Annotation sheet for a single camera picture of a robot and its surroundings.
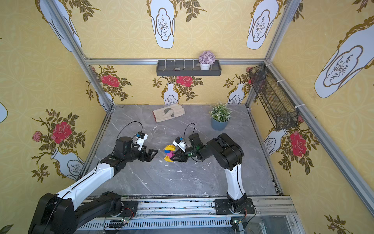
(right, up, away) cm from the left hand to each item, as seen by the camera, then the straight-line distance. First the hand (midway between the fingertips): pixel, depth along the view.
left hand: (153, 149), depth 85 cm
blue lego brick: (+7, -2, +3) cm, 8 cm away
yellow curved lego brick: (+10, +1, +1) cm, 10 cm away
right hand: (+11, -8, +6) cm, 15 cm away
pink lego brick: (+10, -4, +3) cm, 12 cm away
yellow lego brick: (+7, -7, +4) cm, 11 cm away
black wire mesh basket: (+77, +23, +4) cm, 81 cm away
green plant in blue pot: (+41, +20, +10) cm, 47 cm away
